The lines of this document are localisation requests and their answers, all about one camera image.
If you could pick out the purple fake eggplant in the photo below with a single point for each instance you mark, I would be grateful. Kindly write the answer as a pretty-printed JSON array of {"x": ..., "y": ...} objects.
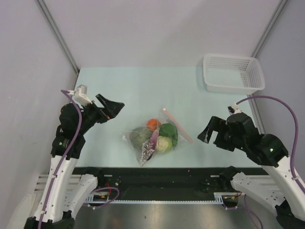
[{"x": 149, "y": 146}]

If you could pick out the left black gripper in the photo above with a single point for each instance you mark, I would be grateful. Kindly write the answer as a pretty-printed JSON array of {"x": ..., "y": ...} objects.
[{"x": 111, "y": 109}]

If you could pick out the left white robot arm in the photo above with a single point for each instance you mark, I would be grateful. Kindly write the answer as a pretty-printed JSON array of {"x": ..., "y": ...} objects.
[{"x": 57, "y": 209}]

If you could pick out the white plastic basket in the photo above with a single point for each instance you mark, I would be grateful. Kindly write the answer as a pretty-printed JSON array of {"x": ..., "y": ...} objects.
[{"x": 232, "y": 74}]

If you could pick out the white slotted cable duct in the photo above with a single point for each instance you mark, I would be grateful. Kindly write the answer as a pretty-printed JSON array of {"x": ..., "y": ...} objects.
[{"x": 218, "y": 199}]

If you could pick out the orange fake pumpkin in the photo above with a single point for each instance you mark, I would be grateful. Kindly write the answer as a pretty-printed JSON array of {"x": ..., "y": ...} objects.
[{"x": 153, "y": 124}]

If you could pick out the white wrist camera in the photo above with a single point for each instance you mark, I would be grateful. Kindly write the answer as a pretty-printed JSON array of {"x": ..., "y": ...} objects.
[
  {"x": 234, "y": 109},
  {"x": 80, "y": 95}
]

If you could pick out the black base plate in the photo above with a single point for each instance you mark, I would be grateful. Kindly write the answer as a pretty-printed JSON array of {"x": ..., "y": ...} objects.
[{"x": 165, "y": 183}]

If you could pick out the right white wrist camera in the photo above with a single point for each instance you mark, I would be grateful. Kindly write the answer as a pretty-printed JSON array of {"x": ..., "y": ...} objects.
[{"x": 234, "y": 109}]

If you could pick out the green netted fake melon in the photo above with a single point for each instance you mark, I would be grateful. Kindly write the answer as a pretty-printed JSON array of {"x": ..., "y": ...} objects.
[{"x": 140, "y": 135}]

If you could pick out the green fake bell pepper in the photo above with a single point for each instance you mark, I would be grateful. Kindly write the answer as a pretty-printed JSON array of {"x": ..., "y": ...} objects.
[{"x": 169, "y": 130}]

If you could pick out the pale green fake cabbage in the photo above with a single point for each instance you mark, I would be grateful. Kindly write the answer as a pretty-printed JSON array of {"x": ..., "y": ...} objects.
[{"x": 164, "y": 144}]

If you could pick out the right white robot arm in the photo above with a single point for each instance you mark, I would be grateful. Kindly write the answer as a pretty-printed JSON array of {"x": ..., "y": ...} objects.
[{"x": 239, "y": 132}]

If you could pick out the clear zip top bag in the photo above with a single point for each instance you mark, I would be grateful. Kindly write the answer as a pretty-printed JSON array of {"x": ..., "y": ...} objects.
[{"x": 164, "y": 117}]

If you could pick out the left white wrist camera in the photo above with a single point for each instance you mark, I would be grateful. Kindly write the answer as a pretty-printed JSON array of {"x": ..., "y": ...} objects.
[{"x": 80, "y": 95}]

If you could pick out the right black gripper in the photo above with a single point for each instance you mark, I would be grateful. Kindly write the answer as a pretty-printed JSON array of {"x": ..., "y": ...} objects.
[{"x": 216, "y": 124}]

